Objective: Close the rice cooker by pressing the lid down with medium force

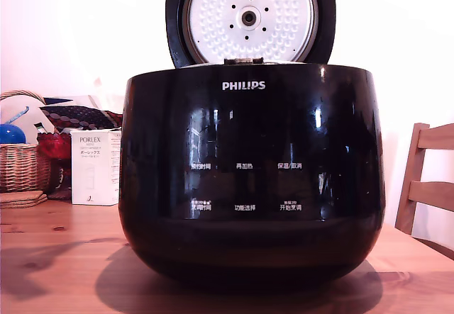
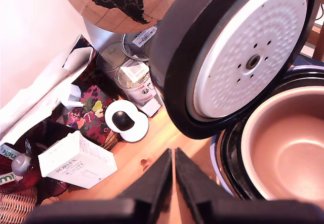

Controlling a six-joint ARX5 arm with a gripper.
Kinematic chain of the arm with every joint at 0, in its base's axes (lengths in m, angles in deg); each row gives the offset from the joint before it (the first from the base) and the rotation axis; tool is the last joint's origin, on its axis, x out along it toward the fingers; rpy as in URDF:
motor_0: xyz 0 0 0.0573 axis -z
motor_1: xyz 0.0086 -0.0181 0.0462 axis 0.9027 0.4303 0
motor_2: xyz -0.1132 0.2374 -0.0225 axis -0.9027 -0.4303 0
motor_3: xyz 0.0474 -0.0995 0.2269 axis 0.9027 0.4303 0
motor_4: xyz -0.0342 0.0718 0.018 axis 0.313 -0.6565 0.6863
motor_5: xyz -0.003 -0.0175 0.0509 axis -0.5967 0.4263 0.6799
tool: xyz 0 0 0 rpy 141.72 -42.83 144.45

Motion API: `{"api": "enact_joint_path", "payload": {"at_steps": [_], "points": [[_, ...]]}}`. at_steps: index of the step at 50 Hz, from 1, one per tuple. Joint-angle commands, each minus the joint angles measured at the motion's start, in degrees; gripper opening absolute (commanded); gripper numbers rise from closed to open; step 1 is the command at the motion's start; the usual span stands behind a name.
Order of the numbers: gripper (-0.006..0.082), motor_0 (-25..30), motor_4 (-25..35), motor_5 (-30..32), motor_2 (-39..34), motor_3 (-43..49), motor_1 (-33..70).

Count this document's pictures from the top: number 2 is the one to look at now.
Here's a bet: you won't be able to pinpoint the black rice cooker lid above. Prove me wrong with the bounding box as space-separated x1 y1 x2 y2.
148 0 317 140

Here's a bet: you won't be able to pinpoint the black Philips rice cooker body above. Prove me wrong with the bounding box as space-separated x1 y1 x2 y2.
210 54 324 202

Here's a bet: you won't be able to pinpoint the white round device black lens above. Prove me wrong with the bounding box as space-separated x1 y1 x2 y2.
104 100 149 143

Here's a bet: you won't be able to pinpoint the woven round trivet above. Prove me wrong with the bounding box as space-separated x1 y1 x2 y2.
102 130 123 151

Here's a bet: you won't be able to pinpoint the white Porlex box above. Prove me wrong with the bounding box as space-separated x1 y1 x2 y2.
37 130 118 190

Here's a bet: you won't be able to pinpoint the dark patterned fabric bag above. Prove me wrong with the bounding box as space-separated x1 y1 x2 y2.
55 34 120 149

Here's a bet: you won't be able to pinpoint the copper inner cooking pot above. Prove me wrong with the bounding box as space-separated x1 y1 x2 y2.
240 86 324 202

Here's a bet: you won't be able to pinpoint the glass jar with white label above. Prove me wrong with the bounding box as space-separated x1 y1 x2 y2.
115 59 163 109

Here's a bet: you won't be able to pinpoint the red glass bowl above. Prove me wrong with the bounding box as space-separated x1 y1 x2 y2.
15 143 69 197

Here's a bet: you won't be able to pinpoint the grey bottle cap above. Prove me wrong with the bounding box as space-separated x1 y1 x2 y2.
11 153 32 182

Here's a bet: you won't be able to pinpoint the wicker basket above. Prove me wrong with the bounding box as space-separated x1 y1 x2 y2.
0 186 39 224

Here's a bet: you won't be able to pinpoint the glass jar with barcode label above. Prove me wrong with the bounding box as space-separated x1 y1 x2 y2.
121 26 158 62

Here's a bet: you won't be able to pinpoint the white cloth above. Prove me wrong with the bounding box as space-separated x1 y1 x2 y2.
0 46 97 144

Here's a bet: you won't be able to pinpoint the green white milk carton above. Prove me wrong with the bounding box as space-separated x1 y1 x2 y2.
0 143 19 187

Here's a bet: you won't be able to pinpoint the silver globe stand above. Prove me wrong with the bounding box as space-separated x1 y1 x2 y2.
83 19 127 48

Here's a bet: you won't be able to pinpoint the cork globe black continents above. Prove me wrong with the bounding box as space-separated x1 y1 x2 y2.
57 0 182 34

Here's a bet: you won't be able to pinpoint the wooden chair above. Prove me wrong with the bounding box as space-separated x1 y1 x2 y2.
305 4 324 62

